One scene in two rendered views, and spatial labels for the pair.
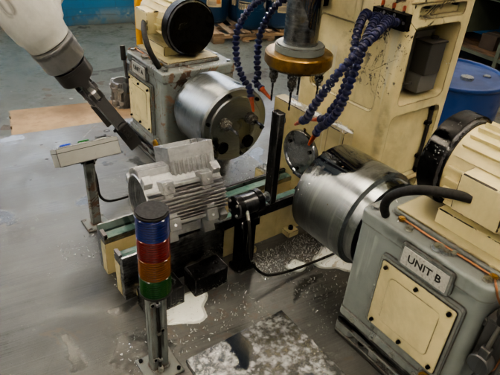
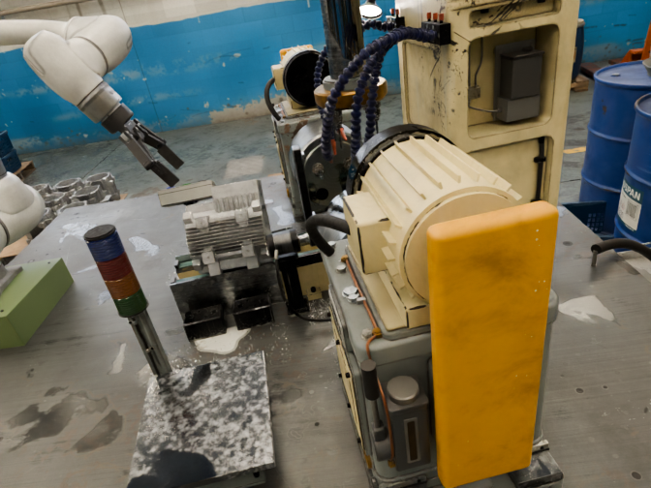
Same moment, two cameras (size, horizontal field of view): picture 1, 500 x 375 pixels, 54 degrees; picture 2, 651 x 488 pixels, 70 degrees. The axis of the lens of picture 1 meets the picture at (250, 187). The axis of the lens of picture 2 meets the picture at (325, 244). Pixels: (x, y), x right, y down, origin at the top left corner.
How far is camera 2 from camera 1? 0.69 m
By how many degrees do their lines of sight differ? 28
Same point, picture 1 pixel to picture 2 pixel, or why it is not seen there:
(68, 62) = (99, 109)
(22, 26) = (52, 82)
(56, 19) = (80, 75)
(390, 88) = (449, 117)
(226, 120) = (319, 165)
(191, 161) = (234, 199)
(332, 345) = (328, 401)
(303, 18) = (334, 47)
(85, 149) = (183, 192)
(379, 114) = not seen: hidden behind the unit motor
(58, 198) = not seen: hidden behind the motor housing
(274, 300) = (304, 346)
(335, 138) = not seen: hidden behind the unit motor
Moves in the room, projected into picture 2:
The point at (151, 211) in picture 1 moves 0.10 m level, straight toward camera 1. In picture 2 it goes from (96, 232) to (58, 260)
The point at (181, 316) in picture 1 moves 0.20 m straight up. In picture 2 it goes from (214, 346) to (191, 282)
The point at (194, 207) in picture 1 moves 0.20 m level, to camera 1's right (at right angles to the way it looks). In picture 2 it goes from (228, 243) to (294, 254)
